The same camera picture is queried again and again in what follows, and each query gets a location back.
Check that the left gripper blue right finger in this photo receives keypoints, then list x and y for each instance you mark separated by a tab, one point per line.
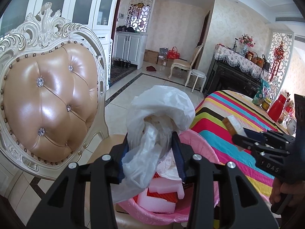
176	147

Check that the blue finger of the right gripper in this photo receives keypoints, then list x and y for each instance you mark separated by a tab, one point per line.
256	136
243	142

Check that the pink lined trash bin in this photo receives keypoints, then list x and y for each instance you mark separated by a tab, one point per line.
181	213

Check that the white plastic bag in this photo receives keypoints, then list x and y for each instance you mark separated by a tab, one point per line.
151	119

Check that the white foam wedge piece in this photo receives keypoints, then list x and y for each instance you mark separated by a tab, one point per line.
159	205

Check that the person's right hand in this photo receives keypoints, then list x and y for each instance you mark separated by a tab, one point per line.
297	190

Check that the red thermos jug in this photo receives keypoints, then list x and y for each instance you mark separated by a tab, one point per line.
277	107

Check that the yellow lid jar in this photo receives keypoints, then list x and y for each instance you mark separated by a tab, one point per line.
266	104

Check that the white floral ceramic pitcher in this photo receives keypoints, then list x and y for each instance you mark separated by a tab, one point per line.
291	125

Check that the striped colourful tablecloth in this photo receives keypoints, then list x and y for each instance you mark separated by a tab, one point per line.
208	123

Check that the green snack bag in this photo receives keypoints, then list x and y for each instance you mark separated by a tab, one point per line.
262	93

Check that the black piano with lace cover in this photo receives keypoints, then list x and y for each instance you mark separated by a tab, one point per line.
231	71

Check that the white round stool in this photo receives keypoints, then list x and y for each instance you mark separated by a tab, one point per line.
198	75

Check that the cream dining chair far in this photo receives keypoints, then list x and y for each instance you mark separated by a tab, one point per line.
184	64

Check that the blue white tall box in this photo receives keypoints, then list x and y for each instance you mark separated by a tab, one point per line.
110	61

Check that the red chinese knot ornament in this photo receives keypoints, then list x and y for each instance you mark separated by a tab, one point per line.
278	57

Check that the ornate tan leather chair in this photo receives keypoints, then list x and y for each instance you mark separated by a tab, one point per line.
53	84

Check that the red handbag on floor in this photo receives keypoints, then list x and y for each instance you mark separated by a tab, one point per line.
173	53

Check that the cardboard box on floor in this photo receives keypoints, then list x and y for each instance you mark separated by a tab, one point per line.
151	56

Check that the pink flower vase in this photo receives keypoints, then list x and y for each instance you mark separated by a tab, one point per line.
246	42

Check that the white carved lattice screen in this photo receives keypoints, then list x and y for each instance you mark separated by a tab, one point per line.
276	38

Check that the white low shoe cabinet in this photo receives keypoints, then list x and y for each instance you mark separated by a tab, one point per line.
130	47

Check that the white glass door cabinet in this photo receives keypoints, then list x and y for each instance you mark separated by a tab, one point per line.
98	15

